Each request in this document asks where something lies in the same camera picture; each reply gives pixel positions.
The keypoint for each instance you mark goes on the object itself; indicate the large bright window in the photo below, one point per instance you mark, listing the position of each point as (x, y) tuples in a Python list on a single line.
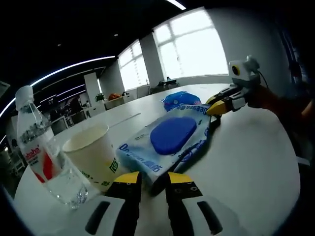
[(192, 46)]

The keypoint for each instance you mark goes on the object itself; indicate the clear water bottle red label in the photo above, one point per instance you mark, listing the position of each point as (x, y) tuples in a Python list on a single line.
[(46, 157)]

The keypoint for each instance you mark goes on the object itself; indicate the person's right hand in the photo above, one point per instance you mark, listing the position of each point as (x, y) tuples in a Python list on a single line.
[(259, 98)]

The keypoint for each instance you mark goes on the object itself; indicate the low white cabinet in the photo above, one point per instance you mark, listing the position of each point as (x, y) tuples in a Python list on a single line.
[(118, 103)]

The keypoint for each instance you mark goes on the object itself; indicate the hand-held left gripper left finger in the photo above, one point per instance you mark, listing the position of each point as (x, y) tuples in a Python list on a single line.
[(123, 209)]

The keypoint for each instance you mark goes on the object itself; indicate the teal and black object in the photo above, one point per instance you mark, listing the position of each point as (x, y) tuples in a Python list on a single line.
[(168, 82)]

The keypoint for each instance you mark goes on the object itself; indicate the window with blinds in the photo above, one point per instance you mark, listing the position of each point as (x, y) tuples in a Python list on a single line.
[(133, 66)]

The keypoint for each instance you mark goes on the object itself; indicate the ceiling light strip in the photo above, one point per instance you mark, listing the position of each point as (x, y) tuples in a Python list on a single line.
[(61, 70), (177, 4)]

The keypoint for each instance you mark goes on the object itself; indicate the wet wipes pack blue lid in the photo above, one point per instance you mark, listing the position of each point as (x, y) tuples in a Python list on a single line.
[(172, 132)]

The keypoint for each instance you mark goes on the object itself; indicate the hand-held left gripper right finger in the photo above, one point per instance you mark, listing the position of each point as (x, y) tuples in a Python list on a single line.
[(187, 214)]

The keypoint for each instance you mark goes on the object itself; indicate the white paper cup green print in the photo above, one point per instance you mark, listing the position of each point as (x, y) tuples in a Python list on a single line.
[(98, 157)]

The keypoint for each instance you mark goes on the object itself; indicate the potted green plant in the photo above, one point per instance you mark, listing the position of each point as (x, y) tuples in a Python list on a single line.
[(99, 97)]

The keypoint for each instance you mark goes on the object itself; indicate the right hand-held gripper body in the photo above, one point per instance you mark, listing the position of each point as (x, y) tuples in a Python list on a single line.
[(246, 71)]

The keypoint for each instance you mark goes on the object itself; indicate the orange round object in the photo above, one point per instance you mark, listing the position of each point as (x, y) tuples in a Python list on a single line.
[(115, 96)]

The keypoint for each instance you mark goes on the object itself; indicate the blue tissue pack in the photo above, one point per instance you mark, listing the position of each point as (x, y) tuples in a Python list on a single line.
[(182, 100)]

